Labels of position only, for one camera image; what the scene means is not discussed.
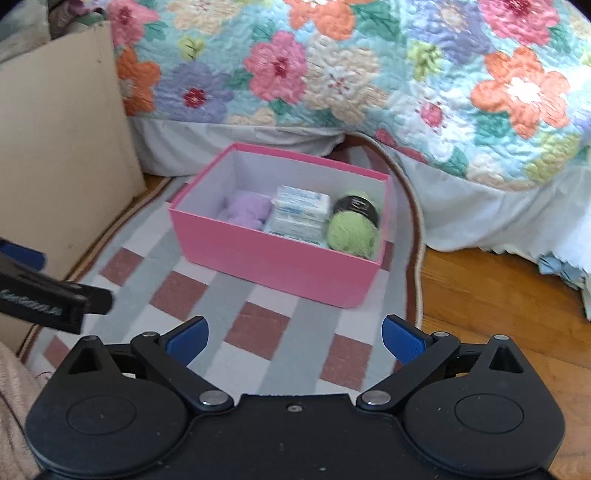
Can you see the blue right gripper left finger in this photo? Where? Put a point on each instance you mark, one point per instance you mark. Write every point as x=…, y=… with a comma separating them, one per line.
x=186, y=341

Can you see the small white tissue pack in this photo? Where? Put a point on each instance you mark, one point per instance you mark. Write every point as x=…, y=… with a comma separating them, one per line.
x=300, y=202

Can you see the purple plush toy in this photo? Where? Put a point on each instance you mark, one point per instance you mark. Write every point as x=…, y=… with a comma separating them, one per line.
x=246, y=209

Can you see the green yarn ball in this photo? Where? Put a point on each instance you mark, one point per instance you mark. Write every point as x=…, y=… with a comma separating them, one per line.
x=353, y=227

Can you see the pink fluffy blanket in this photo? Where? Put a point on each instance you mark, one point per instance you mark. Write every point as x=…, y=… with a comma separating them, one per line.
x=19, y=391

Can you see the papers under bed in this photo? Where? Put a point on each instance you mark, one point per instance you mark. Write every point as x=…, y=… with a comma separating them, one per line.
x=573, y=277

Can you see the floral quilt bedspread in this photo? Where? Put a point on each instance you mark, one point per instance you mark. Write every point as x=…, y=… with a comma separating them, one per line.
x=494, y=92

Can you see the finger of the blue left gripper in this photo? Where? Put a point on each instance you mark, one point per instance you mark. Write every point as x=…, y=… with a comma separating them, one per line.
x=32, y=258

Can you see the checkered grey rug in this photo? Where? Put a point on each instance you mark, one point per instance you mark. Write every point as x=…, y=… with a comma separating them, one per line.
x=261, y=340

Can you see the pink cardboard box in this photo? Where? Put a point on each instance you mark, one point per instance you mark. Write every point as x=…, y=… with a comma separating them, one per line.
x=309, y=271

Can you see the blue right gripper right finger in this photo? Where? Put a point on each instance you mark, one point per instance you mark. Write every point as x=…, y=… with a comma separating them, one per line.
x=404, y=341

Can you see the grey patterned pillow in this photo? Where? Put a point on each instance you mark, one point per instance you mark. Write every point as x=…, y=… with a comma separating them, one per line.
x=30, y=24

